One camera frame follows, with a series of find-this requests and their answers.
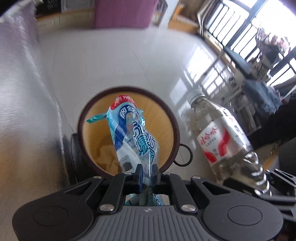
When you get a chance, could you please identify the clear bottle white cap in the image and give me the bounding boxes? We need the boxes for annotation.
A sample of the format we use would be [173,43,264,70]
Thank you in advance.
[187,89,271,194]

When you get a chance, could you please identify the blue plastic snack wrapper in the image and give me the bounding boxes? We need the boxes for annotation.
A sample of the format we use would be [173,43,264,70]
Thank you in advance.
[86,95,165,206]

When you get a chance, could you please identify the pink cushion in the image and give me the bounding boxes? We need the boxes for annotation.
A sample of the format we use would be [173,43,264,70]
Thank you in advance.
[93,0,158,29]

